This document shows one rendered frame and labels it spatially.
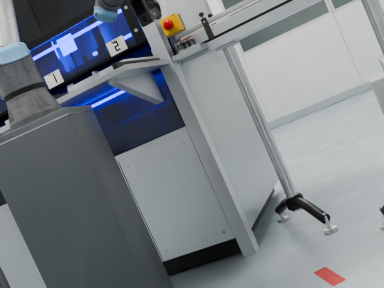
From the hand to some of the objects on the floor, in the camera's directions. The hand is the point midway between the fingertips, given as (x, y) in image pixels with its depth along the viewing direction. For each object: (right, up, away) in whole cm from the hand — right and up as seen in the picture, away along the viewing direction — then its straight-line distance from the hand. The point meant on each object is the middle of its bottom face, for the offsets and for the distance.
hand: (158, 18), depth 194 cm
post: (+38, -93, +22) cm, 103 cm away
